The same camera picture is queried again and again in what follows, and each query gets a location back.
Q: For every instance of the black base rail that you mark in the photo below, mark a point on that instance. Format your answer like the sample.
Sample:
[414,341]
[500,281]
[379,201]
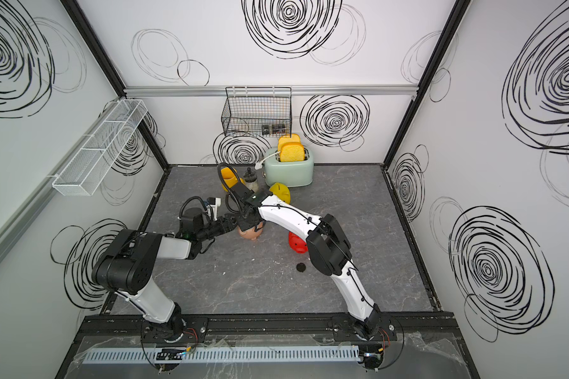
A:
[339,326]

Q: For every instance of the dark item in basket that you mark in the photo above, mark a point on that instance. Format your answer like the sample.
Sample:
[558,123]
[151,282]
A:
[271,130]

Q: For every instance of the black corner frame post left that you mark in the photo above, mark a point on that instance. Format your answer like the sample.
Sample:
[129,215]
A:
[93,43]

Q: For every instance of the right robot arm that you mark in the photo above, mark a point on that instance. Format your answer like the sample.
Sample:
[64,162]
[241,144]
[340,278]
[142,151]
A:
[328,247]

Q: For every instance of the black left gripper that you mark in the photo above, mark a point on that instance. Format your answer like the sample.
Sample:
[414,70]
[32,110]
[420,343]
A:
[228,223]

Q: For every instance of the yellow toast slice rear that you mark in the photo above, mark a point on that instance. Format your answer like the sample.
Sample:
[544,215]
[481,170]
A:
[293,138]

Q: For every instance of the yellow toast slice front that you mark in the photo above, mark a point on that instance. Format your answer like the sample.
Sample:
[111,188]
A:
[292,152]

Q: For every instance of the white wire shelf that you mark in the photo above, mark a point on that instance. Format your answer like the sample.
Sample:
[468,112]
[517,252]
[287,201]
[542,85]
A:
[115,144]

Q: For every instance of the pink piggy bank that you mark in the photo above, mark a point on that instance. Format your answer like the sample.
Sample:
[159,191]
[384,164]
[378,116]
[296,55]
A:
[253,232]

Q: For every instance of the black round plug right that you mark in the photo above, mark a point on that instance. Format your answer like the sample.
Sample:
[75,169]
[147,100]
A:
[301,267]

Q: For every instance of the black corner frame post right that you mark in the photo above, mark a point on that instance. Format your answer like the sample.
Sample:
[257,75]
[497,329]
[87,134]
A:
[452,24]

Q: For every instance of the glass sugar jar with spoon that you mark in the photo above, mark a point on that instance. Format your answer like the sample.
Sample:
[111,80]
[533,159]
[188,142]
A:
[250,179]

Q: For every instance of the yellow piggy bank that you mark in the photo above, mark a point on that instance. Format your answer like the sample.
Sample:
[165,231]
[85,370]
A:
[282,192]

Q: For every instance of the yellow toast slice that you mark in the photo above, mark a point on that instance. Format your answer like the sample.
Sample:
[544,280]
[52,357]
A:
[293,138]
[292,152]

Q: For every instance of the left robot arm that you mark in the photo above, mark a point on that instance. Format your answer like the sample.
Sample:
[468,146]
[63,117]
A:
[126,267]

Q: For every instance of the black wire basket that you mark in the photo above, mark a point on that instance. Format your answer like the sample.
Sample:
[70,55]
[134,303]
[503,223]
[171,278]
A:
[246,109]

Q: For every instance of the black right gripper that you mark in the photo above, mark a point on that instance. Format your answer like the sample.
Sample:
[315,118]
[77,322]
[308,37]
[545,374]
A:
[242,223]

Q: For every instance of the mint green toaster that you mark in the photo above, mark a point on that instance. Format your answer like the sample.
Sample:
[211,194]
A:
[291,174]

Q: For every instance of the white slotted cable duct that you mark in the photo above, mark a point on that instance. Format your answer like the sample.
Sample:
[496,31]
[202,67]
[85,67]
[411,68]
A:
[163,355]

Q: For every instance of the red piggy bank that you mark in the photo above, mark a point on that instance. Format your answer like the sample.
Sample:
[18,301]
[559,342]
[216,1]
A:
[297,244]

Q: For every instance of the black corner frame post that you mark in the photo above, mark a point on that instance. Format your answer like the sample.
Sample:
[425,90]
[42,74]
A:
[93,43]
[452,24]

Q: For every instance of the yellow ceramic mug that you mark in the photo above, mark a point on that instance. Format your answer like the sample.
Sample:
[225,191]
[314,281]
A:
[230,177]

